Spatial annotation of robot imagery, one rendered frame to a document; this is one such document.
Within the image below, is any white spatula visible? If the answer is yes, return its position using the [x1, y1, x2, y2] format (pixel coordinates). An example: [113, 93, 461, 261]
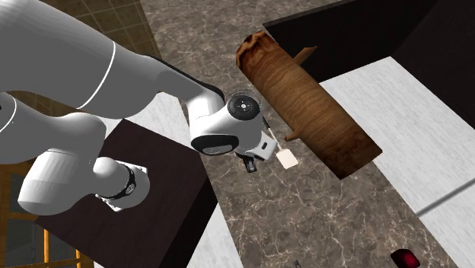
[266, 127, 300, 170]

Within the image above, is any brown wooden cylinder with pegs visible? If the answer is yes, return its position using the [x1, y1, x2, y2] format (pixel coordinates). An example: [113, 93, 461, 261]
[235, 30, 384, 181]

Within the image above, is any dark brown robot stand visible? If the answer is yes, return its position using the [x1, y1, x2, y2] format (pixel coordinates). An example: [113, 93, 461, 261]
[34, 118, 218, 268]

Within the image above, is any dark brown cabinet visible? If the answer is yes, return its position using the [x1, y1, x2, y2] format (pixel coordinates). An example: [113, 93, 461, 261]
[262, 0, 475, 130]

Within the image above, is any dark red round object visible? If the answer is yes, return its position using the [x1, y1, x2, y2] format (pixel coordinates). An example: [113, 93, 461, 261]
[389, 248, 422, 268]

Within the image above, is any orange wooden frame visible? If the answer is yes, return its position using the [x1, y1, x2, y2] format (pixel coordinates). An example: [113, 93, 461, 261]
[0, 161, 94, 268]

